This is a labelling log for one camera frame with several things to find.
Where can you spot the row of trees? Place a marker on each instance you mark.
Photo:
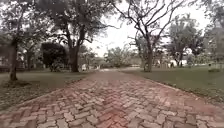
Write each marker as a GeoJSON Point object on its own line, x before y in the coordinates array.
{"type": "Point", "coordinates": [116, 56]}

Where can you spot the red brick path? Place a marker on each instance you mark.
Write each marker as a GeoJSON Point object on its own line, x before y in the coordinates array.
{"type": "Point", "coordinates": [110, 100]}

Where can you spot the bare branching tree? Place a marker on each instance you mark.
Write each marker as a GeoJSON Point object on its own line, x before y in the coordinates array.
{"type": "Point", "coordinates": [148, 60]}

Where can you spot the big dark-trunked tree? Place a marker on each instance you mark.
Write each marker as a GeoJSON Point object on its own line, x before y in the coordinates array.
{"type": "Point", "coordinates": [74, 56]}

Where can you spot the dark round bush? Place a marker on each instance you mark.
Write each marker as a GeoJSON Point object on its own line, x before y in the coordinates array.
{"type": "Point", "coordinates": [52, 53]}

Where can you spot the leafy tree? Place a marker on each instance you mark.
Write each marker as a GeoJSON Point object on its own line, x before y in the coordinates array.
{"type": "Point", "coordinates": [181, 43]}

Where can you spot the green grass lawn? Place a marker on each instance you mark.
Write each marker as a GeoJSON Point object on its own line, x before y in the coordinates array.
{"type": "Point", "coordinates": [33, 83]}
{"type": "Point", "coordinates": [190, 80]}

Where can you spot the small tree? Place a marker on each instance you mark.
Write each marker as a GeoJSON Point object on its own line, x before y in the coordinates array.
{"type": "Point", "coordinates": [28, 60]}

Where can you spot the tall tree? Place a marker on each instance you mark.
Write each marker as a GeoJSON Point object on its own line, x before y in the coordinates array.
{"type": "Point", "coordinates": [213, 36]}

